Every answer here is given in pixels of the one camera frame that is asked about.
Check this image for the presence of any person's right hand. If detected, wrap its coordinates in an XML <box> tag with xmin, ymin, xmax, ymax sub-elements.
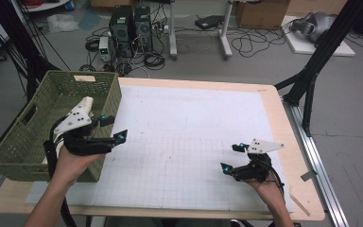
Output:
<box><xmin>243</xmin><ymin>174</ymin><xmax>286</xmax><ymax>213</ymax></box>

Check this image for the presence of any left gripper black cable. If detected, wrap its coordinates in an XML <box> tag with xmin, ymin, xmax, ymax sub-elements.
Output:
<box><xmin>43</xmin><ymin>117</ymin><xmax>78</xmax><ymax>227</ymax></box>

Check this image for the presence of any black metal stand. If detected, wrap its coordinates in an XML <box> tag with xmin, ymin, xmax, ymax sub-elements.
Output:
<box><xmin>0</xmin><ymin>0</ymin><xmax>62</xmax><ymax>102</ymax></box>
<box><xmin>274</xmin><ymin>0</ymin><xmax>363</xmax><ymax>137</ymax></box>

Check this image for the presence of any black flat floor device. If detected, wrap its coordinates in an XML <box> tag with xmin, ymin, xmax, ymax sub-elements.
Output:
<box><xmin>194</xmin><ymin>14</ymin><xmax>225</xmax><ymax>31</ymax></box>

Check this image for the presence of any white floor board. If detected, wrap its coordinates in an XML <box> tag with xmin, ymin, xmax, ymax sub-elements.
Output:
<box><xmin>281</xmin><ymin>14</ymin><xmax>357</xmax><ymax>59</ymax></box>

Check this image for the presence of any tangled black floor cable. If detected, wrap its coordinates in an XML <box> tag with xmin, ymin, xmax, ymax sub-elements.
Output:
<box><xmin>231</xmin><ymin>26</ymin><xmax>286</xmax><ymax>59</ymax></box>

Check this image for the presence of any aluminium floor rail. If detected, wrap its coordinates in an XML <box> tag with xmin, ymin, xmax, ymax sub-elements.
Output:
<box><xmin>282</xmin><ymin>98</ymin><xmax>350</xmax><ymax>227</ymax></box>

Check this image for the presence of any grey tape piece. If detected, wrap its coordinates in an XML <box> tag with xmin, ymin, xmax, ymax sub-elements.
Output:
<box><xmin>300</xmin><ymin>169</ymin><xmax>319</xmax><ymax>183</ymax></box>

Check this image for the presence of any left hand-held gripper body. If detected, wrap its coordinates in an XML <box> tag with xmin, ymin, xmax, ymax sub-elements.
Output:
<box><xmin>53</xmin><ymin>104</ymin><xmax>115</xmax><ymax>156</ymax></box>

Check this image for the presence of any green woven basket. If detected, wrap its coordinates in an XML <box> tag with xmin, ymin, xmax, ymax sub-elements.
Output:
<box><xmin>0</xmin><ymin>69</ymin><xmax>123</xmax><ymax>183</ymax></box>

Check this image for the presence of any brown cardboard box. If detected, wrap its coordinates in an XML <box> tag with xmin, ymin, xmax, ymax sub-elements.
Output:
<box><xmin>234</xmin><ymin>0</ymin><xmax>291</xmax><ymax>30</ymax></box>

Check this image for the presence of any person's lap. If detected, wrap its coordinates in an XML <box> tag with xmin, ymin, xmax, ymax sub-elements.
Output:
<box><xmin>103</xmin><ymin>217</ymin><xmax>235</xmax><ymax>227</ymax></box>

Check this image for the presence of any black cable coil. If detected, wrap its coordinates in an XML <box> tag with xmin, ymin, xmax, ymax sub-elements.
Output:
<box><xmin>142</xmin><ymin>51</ymin><xmax>167</xmax><ymax>71</ymax></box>
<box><xmin>84</xmin><ymin>37</ymin><xmax>101</xmax><ymax>54</ymax></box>

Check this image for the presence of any thin wooden strip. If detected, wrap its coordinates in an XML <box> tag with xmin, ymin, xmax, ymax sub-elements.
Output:
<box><xmin>288</xmin><ymin>192</ymin><xmax>312</xmax><ymax>218</ymax></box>

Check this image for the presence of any white gridded mat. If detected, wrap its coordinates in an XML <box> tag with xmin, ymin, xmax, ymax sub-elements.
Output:
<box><xmin>24</xmin><ymin>84</ymin><xmax>295</xmax><ymax>213</ymax></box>

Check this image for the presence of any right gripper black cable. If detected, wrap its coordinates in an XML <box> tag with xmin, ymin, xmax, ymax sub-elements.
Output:
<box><xmin>264</xmin><ymin>160</ymin><xmax>287</xmax><ymax>206</ymax></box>

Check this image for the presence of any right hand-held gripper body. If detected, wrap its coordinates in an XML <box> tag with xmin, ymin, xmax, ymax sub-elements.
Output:
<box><xmin>232</xmin><ymin>137</ymin><xmax>285</xmax><ymax>183</ymax></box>

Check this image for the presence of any white power supply unit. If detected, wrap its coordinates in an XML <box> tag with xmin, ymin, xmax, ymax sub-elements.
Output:
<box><xmin>98</xmin><ymin>36</ymin><xmax>112</xmax><ymax>63</ymax></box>

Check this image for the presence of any person's left hand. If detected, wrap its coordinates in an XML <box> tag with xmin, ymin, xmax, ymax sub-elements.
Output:
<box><xmin>50</xmin><ymin>145</ymin><xmax>106</xmax><ymax>189</ymax></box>

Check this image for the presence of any clear plastic bag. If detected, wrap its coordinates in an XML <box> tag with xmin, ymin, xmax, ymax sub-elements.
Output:
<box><xmin>46</xmin><ymin>13</ymin><xmax>80</xmax><ymax>35</ymax></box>

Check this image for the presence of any black computer tower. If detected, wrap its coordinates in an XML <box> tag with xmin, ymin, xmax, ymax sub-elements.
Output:
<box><xmin>108</xmin><ymin>5</ymin><xmax>136</xmax><ymax>59</ymax></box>
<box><xmin>134</xmin><ymin>5</ymin><xmax>154</xmax><ymax>53</ymax></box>

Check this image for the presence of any white metal desk frame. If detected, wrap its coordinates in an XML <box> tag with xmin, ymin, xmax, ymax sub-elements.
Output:
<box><xmin>167</xmin><ymin>0</ymin><xmax>234</xmax><ymax>61</ymax></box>

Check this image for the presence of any grey helmet shaped device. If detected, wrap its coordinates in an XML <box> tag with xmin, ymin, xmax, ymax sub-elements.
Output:
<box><xmin>290</xmin><ymin>11</ymin><xmax>337</xmax><ymax>44</ymax></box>

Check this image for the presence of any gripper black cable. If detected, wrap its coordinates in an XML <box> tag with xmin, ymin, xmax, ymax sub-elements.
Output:
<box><xmin>43</xmin><ymin>117</ymin><xmax>78</xmax><ymax>227</ymax></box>
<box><xmin>264</xmin><ymin>160</ymin><xmax>287</xmax><ymax>206</ymax></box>

